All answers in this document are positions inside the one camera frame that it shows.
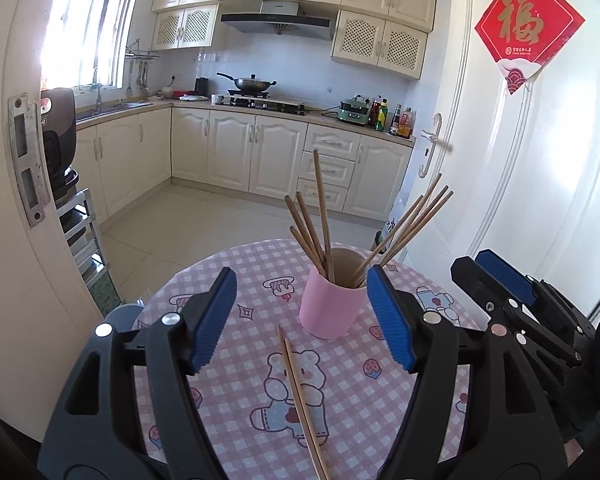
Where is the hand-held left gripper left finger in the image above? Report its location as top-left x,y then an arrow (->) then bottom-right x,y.
37,266 -> 238,480

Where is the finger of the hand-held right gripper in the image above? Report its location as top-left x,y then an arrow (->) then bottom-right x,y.
450,256 -> 584,367
475,249 -> 597,347

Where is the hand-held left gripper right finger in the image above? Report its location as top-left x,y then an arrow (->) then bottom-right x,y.
366,265 -> 568,480

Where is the pink cup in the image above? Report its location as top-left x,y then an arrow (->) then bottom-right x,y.
299,246 -> 377,341

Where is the bundle of wooden chopsticks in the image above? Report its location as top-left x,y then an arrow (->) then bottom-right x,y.
285,149 -> 455,288

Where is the single brown wooden chopstick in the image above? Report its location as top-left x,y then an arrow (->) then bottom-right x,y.
284,339 -> 335,480

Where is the pink checked tablecloth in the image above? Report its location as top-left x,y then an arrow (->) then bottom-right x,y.
132,237 -> 486,480

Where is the grey round stool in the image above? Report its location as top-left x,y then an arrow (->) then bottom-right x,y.
100,302 -> 147,336

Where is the white plastic bag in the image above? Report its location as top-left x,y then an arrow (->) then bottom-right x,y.
379,199 -> 407,253

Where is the white door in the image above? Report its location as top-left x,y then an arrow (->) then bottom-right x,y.
400,0 -> 600,321

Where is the metal storage rack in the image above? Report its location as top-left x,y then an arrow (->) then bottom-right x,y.
55,187 -> 123,318

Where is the cream base cabinet with drawers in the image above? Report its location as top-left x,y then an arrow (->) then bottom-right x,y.
171,106 -> 417,222

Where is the cream sink base cabinet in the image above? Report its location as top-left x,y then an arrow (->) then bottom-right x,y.
75,106 -> 173,223

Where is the green countertop appliance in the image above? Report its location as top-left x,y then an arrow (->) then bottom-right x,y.
337,95 -> 374,127

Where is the gas stove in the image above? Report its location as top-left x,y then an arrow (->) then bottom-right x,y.
225,92 -> 309,116

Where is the steel kitchen sink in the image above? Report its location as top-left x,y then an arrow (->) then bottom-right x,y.
76,101 -> 154,122

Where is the steel wok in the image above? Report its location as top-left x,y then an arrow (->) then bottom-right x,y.
216,72 -> 278,95

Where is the metal door strike plate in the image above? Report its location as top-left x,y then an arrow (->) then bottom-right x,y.
7,92 -> 49,231

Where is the dark brown kitchen appliance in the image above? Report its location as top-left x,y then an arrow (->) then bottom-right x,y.
40,87 -> 79,197

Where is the red diamond door poster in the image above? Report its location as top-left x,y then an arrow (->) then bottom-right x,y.
475,0 -> 587,96

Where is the black range hood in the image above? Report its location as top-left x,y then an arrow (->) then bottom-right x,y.
220,0 -> 334,42

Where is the kitchen window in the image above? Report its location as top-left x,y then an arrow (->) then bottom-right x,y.
40,0 -> 142,95

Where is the silver door handle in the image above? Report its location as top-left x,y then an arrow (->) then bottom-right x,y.
417,112 -> 456,181

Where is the wall utensil rack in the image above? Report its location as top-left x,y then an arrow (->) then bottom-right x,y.
124,39 -> 162,99

